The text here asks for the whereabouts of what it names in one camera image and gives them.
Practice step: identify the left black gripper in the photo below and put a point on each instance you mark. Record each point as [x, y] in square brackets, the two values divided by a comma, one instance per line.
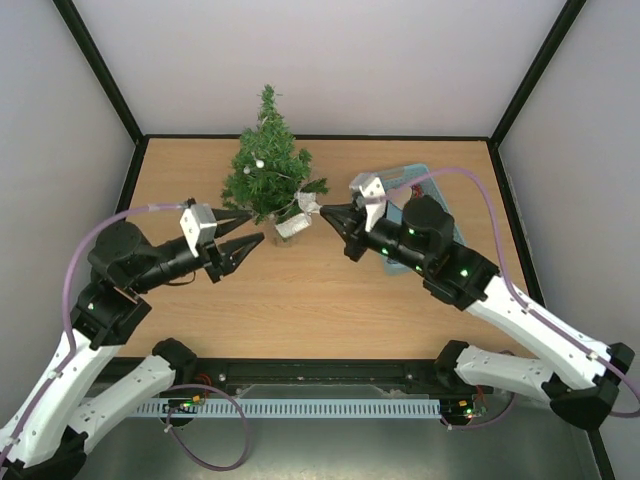
[214, 258]

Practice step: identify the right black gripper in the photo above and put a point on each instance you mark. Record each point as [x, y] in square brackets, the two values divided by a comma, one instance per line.
[354, 234]

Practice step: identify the white mesh bow ornament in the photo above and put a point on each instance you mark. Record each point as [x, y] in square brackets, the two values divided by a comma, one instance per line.
[307, 202]

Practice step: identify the small green christmas tree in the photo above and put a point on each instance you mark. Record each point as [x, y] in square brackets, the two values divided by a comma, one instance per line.
[271, 126]

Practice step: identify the fairy light string white beads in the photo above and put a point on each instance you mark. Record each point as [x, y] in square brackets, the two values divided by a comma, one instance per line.
[266, 178]

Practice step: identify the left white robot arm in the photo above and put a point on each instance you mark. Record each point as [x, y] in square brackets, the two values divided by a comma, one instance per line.
[120, 260]

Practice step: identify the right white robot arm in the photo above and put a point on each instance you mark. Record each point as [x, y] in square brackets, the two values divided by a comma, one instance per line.
[577, 377]

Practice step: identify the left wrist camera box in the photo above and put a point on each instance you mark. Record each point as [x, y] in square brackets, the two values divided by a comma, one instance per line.
[198, 225]

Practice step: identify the black frame rail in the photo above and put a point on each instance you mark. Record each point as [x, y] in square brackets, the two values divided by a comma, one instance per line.
[320, 370]

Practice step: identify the white cable duct rail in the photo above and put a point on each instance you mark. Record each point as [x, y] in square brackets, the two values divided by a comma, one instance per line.
[295, 409]

